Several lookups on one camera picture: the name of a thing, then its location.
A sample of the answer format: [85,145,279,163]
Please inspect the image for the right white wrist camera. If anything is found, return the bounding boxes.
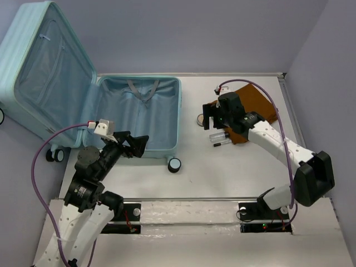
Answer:
[214,86,230,96]

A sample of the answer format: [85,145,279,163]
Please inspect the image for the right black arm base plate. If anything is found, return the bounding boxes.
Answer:
[236,202,293,234]

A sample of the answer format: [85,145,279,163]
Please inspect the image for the light blue hardshell suitcase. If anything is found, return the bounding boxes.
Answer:
[1,1,182,173]

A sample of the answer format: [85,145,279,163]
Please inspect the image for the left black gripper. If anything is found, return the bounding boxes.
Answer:
[97,130,150,179]

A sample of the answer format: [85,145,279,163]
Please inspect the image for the round cosmetic compact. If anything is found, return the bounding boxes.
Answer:
[196,113,204,127]

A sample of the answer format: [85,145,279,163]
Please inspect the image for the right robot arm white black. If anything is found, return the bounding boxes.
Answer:
[202,92,335,218]

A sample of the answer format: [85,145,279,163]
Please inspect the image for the black marker pen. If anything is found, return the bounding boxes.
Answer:
[213,140,232,147]

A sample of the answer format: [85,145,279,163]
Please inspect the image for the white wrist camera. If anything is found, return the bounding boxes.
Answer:
[94,119,115,136]
[214,86,230,96]

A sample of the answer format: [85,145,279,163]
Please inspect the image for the brown cloth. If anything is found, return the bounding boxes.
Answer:
[203,84,278,145]

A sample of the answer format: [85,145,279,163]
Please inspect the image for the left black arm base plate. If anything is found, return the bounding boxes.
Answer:
[101,202,141,234]

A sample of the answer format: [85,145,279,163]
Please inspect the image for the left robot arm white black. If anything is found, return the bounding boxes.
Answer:
[35,131,149,266]

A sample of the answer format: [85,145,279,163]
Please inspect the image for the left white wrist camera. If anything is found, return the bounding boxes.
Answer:
[94,119,115,136]

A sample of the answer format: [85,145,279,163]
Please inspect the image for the aluminium rail at table edge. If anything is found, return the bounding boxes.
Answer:
[278,72,322,197]

